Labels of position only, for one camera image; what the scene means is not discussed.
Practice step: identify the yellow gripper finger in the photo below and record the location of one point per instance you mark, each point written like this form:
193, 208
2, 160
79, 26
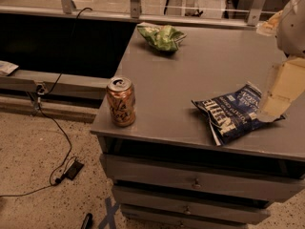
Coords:
269, 27
285, 83

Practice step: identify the blue chip bag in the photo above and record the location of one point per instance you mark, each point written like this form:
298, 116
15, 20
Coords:
232, 115

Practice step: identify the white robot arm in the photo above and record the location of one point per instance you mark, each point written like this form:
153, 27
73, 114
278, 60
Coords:
290, 34

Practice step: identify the green chip bag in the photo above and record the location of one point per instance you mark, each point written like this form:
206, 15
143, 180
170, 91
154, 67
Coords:
162, 38

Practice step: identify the orange soda can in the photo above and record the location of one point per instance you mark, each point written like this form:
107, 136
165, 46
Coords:
121, 99

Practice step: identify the grey drawer cabinet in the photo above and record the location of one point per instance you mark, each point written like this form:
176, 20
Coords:
169, 128

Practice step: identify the bottom drawer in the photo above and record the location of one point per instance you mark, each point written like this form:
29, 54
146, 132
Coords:
177, 219

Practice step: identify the drawer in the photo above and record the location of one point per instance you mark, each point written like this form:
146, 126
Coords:
221, 182
189, 206
177, 219

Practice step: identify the middle drawer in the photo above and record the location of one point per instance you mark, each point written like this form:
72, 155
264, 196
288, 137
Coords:
189, 206

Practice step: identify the top drawer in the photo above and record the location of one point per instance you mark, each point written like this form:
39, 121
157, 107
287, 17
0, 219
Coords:
221, 182

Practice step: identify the blue tape cross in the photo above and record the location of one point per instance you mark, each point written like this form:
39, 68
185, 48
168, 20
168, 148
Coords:
108, 220

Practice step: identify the black power adapter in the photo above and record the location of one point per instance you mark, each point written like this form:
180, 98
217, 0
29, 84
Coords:
73, 170

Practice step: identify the black object on floor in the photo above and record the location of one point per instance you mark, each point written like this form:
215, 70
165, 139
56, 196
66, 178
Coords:
87, 222

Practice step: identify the white packet on ledge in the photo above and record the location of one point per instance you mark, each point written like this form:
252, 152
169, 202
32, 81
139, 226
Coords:
7, 68

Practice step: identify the metal railing frame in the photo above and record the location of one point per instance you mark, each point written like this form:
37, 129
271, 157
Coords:
231, 12

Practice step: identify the metal clamp bracket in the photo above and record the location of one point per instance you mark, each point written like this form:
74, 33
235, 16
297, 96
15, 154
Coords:
41, 90

